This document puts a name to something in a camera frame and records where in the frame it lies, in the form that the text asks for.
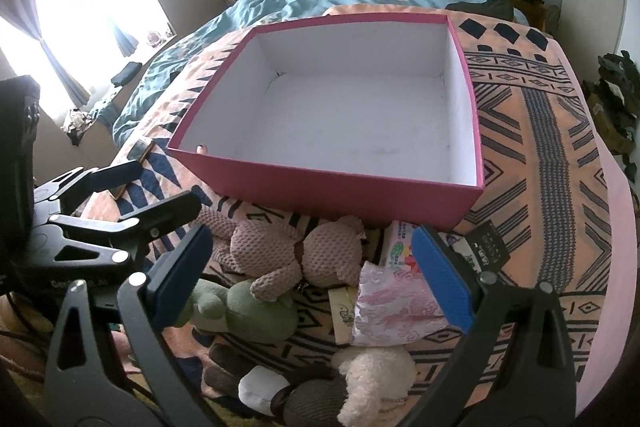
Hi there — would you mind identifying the cluttered wooden nightstand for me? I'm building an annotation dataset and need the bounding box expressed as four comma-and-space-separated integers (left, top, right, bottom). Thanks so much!
500, 0, 551, 32

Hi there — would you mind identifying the black tissue pack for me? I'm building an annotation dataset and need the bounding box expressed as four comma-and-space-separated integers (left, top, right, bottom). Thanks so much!
447, 222, 511, 273

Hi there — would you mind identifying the pile of dark clothes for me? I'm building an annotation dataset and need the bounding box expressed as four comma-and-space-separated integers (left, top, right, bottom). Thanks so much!
582, 51, 640, 158

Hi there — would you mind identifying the pink knitted bear plush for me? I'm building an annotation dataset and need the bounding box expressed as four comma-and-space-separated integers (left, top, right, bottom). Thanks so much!
192, 206, 368, 303

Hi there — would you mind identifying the dark raccoon plush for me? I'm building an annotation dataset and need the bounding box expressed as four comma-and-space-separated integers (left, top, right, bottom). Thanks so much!
202, 342, 351, 427

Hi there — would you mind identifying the small beige box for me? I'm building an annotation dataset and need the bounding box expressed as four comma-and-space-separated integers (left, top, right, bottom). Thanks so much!
327, 287, 361, 347

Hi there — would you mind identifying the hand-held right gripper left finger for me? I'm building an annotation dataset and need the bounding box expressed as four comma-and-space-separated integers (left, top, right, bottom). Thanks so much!
44, 224, 213, 427

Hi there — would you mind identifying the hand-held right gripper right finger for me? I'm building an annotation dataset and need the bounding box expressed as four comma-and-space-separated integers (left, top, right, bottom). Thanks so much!
400, 224, 578, 427

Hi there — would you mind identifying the cream bunny plush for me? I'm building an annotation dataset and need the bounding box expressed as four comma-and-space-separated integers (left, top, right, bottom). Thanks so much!
330, 347, 418, 427

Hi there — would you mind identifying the green frog plush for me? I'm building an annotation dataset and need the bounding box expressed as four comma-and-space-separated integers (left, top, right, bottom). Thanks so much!
187, 279, 298, 345

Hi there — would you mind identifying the floral tissue pack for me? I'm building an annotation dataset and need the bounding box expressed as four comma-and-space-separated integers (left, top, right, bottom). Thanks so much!
380, 221, 426, 268

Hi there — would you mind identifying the pink bed sheet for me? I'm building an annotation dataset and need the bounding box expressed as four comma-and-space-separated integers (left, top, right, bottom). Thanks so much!
575, 142, 640, 408

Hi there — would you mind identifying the patterned orange blanket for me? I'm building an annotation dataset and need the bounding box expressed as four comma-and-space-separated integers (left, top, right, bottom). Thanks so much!
80, 4, 613, 408

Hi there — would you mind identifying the dark cloth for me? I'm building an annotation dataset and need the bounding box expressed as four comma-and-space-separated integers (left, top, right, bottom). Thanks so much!
445, 0, 516, 24

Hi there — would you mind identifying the pink patterned tissue pack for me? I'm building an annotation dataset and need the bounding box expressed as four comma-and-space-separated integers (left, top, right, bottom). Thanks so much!
350, 261, 446, 348

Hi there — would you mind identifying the pink storage box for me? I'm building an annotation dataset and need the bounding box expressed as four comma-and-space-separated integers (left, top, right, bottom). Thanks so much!
166, 13, 486, 228

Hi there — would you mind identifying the black pouch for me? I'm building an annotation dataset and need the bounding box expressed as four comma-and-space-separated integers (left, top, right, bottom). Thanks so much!
111, 62, 143, 86

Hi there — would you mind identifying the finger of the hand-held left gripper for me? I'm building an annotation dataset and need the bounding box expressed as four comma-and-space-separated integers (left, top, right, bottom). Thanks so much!
32, 160, 144, 214
47, 190, 202, 265

